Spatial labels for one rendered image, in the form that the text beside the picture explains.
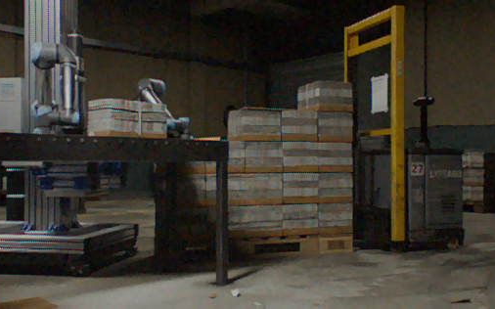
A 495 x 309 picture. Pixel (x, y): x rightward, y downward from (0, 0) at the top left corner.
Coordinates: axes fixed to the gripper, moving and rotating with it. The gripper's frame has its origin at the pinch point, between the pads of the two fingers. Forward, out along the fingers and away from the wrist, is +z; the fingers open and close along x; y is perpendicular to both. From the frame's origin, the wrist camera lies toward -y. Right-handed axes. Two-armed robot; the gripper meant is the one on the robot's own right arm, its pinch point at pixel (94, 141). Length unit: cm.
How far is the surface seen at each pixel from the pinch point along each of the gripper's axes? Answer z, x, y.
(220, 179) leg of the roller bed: 42, -66, -22
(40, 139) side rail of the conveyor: -58, -68, -3
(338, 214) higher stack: 181, -35, -51
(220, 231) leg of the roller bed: 43, -66, -50
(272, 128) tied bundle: 130, -16, 13
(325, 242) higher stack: 170, -31, -72
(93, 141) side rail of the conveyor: -34, -67, -3
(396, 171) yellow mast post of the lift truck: 209, -67, -18
